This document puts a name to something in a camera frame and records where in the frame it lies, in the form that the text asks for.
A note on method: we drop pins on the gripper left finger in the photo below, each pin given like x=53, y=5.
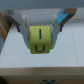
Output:
x=20, y=24

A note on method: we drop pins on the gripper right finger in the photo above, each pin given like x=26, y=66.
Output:
x=57, y=24

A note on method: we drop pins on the yellow block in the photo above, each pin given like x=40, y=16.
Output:
x=40, y=39

